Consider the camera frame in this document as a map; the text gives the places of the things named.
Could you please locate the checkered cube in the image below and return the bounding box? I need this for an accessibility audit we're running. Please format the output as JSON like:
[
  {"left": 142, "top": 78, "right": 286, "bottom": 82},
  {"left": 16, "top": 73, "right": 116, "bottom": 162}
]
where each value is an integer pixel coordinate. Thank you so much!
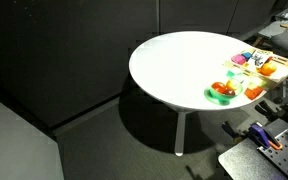
[{"left": 251, "top": 49, "right": 272, "bottom": 68}]

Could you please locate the blue block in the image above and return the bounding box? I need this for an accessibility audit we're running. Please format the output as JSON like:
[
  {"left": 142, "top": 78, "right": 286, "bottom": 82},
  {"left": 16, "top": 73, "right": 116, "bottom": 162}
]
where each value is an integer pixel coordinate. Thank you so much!
[{"left": 241, "top": 51, "right": 254, "bottom": 61}]

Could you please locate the grey chair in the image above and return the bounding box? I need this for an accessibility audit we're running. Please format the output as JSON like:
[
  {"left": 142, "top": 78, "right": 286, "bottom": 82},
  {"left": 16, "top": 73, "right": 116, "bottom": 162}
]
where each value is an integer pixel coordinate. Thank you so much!
[{"left": 269, "top": 29, "right": 288, "bottom": 58}]

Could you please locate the orange toy fruit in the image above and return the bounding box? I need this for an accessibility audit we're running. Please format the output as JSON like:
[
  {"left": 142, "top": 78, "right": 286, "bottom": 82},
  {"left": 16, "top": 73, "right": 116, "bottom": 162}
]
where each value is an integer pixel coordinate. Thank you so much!
[{"left": 259, "top": 62, "right": 278, "bottom": 76}]

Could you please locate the magenta block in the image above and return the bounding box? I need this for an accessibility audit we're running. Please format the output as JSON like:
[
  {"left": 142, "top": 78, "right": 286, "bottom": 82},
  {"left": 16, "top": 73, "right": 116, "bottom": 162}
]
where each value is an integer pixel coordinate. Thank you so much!
[{"left": 231, "top": 54, "right": 248, "bottom": 66}]

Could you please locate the dark red toy fruit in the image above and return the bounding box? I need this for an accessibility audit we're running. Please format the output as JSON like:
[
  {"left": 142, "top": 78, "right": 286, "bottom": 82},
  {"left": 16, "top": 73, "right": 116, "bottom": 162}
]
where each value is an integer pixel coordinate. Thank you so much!
[{"left": 223, "top": 89, "right": 236, "bottom": 97}]

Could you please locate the white table leg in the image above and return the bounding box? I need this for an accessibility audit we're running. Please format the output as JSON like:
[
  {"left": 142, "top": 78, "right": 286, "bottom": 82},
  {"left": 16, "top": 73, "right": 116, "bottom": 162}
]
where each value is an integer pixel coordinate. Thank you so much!
[{"left": 174, "top": 111, "right": 188, "bottom": 157}]

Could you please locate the dark green block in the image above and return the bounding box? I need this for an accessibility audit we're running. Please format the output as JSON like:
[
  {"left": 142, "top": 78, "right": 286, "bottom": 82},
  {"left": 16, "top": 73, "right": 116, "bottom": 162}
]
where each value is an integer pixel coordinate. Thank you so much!
[{"left": 226, "top": 69, "right": 239, "bottom": 79}]

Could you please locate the blue black clamp equipment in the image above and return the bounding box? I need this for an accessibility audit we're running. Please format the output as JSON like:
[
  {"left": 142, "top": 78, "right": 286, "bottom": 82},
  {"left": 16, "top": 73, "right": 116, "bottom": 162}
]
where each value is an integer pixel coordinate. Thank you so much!
[{"left": 221, "top": 120, "right": 284, "bottom": 153}]

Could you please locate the black mounting plate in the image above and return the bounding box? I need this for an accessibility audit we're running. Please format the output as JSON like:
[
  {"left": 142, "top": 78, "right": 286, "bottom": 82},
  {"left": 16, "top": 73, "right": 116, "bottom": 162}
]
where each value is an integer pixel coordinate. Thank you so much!
[{"left": 218, "top": 138, "right": 287, "bottom": 180}]

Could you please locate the lime green block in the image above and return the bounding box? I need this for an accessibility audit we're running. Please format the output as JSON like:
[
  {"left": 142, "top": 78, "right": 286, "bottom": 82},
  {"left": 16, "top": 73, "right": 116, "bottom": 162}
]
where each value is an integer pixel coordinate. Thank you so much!
[{"left": 248, "top": 77, "right": 267, "bottom": 89}]

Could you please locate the wooden tray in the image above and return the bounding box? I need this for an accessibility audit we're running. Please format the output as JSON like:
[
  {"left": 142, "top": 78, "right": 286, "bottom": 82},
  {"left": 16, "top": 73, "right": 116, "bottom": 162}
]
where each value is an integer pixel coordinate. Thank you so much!
[{"left": 223, "top": 48, "right": 288, "bottom": 92}]

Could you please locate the light grey box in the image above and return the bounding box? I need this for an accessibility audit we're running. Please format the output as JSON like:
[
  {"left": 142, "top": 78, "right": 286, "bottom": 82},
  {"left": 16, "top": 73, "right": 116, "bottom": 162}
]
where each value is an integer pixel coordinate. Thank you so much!
[{"left": 0, "top": 91, "right": 65, "bottom": 180}]

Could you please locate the yellow toy fruit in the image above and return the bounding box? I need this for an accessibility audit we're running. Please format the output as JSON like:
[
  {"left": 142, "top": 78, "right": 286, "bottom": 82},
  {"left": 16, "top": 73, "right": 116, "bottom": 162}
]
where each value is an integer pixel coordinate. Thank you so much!
[{"left": 226, "top": 79, "right": 242, "bottom": 93}]

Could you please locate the green plastic bowl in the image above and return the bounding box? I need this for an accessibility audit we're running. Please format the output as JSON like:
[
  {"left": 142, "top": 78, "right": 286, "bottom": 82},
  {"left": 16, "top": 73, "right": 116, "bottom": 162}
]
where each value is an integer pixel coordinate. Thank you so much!
[{"left": 203, "top": 77, "right": 245, "bottom": 106}]

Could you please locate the orange block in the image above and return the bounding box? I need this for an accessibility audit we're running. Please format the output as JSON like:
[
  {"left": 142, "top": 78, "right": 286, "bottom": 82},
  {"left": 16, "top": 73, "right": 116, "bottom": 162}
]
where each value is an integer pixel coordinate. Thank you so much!
[{"left": 244, "top": 86, "right": 264, "bottom": 101}]

